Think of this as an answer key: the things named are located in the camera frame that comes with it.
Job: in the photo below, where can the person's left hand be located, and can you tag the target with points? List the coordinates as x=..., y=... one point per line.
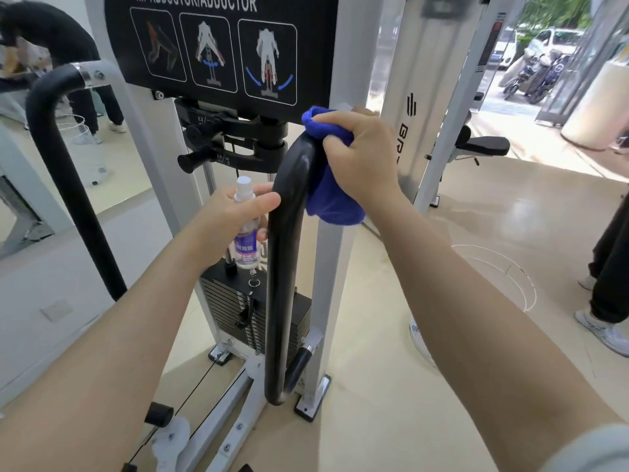
x=221, y=216

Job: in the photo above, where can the black lever grip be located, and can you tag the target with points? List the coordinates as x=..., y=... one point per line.
x=297, y=366

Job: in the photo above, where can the black adjustment bracket with knob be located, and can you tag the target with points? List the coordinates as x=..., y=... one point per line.
x=245, y=135

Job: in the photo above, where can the black foam roller pad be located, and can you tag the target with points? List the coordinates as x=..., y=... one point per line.
x=158, y=415

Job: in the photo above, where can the white wall socket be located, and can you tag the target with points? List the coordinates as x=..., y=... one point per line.
x=56, y=310

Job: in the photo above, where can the white sneaker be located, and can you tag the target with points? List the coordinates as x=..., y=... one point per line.
x=604, y=331
x=587, y=282

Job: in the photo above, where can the person's right hand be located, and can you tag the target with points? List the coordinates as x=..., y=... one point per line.
x=363, y=157

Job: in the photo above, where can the cream round column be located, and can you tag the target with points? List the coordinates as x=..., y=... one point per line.
x=597, y=108

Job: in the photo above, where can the black weight stack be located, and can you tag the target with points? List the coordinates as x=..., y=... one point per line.
x=221, y=309

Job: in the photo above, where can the parked scooters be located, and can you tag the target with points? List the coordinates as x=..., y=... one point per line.
x=535, y=76

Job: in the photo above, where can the white car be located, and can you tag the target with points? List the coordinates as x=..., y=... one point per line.
x=560, y=39
x=506, y=49

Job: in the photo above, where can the person's left thumb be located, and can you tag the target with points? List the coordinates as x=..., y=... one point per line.
x=263, y=203

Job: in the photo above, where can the person's right forearm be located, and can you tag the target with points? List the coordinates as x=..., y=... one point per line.
x=491, y=329

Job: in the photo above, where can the black seat pad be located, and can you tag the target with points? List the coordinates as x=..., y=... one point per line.
x=484, y=146

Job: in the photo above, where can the clear spray bottle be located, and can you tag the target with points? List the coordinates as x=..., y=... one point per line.
x=245, y=248

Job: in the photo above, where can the black exercise instruction placard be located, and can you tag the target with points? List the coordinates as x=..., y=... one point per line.
x=221, y=44

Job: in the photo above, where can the white gym machine with seat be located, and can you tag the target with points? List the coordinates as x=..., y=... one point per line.
x=417, y=117

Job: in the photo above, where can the grey sleeve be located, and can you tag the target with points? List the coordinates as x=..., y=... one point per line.
x=589, y=449

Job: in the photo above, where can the white gym machine frame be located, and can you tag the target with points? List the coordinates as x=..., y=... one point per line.
x=329, y=289

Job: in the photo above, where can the blue cleaning cloth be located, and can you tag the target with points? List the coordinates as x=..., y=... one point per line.
x=334, y=201

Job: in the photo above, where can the person's left forearm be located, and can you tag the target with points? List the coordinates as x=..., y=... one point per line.
x=113, y=348

